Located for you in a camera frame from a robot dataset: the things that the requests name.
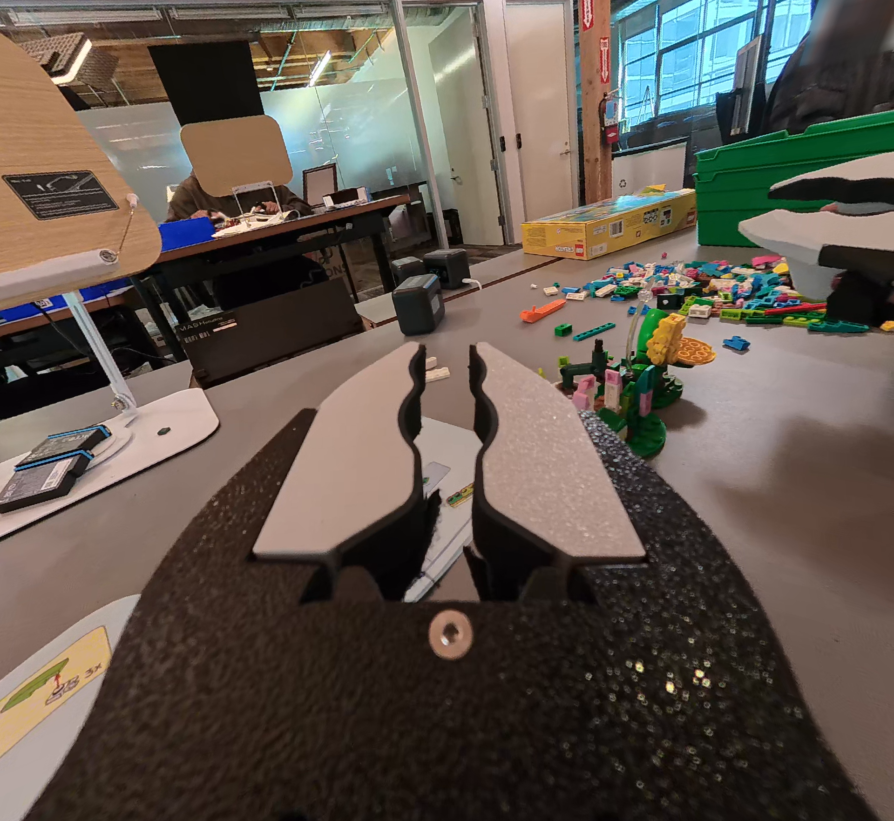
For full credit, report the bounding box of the pile of colourful lego bricks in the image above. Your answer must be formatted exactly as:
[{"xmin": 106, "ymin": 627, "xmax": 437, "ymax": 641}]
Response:
[{"xmin": 583, "ymin": 251, "xmax": 894, "ymax": 334}]

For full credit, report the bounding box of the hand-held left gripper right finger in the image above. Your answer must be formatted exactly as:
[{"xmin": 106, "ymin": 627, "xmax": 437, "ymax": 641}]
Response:
[{"xmin": 468, "ymin": 342, "xmax": 648, "ymax": 570}]

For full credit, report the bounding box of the black wall panel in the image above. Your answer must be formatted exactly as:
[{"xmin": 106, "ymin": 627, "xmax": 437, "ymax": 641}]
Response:
[{"xmin": 148, "ymin": 40, "xmax": 265, "ymax": 127}]

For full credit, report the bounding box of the dark coat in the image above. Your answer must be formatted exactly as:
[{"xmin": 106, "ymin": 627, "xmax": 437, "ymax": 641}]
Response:
[{"xmin": 761, "ymin": 18, "xmax": 894, "ymax": 134}]

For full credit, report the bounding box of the dark wooden desk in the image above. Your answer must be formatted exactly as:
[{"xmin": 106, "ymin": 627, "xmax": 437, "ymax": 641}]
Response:
[{"xmin": 0, "ymin": 194, "xmax": 413, "ymax": 347}]

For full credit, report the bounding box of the wooden post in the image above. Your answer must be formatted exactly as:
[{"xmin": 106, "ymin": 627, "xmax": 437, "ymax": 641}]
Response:
[{"xmin": 574, "ymin": 0, "xmax": 616, "ymax": 204}]

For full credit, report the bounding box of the white door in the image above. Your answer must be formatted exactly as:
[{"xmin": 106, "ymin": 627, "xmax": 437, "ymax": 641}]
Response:
[{"xmin": 503, "ymin": 0, "xmax": 579, "ymax": 207}]

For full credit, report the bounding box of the white desk lamp wooden head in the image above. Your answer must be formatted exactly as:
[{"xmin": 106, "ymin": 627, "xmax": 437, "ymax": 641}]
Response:
[{"xmin": 0, "ymin": 32, "xmax": 221, "ymax": 539}]

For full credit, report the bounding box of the black battery blue edge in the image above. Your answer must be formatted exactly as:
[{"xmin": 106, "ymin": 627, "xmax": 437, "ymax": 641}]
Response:
[
  {"xmin": 0, "ymin": 454, "xmax": 92, "ymax": 515},
  {"xmin": 14, "ymin": 424, "xmax": 113, "ymax": 473}
]

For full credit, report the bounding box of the lego instruction booklet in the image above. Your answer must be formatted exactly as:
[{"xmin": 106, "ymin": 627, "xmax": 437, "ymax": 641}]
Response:
[{"xmin": 0, "ymin": 416, "xmax": 483, "ymax": 821}]

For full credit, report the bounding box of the green lego flower model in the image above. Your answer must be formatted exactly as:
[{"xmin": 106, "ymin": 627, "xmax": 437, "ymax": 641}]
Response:
[{"xmin": 555, "ymin": 307, "xmax": 717, "ymax": 459}]

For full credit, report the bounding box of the yellow lego box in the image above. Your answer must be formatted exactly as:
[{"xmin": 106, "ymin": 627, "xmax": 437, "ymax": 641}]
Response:
[{"xmin": 520, "ymin": 185, "xmax": 699, "ymax": 262}]

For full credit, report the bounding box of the white recycling bin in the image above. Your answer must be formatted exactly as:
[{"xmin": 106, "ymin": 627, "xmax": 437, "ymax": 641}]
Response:
[{"xmin": 611, "ymin": 140, "xmax": 689, "ymax": 199}]

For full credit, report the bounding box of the black equipment case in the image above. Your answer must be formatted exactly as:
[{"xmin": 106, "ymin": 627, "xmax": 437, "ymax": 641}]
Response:
[{"xmin": 180, "ymin": 276, "xmax": 364, "ymax": 389}]

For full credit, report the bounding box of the green plastic bin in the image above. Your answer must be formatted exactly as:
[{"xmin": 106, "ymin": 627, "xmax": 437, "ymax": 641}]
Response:
[
  {"xmin": 695, "ymin": 164, "xmax": 894, "ymax": 200},
  {"xmin": 696, "ymin": 187, "xmax": 894, "ymax": 248},
  {"xmin": 693, "ymin": 110, "xmax": 894, "ymax": 183}
]

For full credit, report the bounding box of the blue plastic bin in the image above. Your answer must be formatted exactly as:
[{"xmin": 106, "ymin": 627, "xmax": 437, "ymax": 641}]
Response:
[{"xmin": 157, "ymin": 217, "xmax": 216, "ymax": 252}]

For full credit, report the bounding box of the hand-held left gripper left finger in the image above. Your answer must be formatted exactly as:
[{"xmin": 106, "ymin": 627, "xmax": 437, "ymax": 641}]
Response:
[{"xmin": 251, "ymin": 342, "xmax": 428, "ymax": 588}]

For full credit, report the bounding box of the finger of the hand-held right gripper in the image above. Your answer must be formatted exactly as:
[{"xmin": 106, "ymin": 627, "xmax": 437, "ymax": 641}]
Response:
[
  {"xmin": 768, "ymin": 154, "xmax": 894, "ymax": 214},
  {"xmin": 739, "ymin": 206, "xmax": 894, "ymax": 299}
]

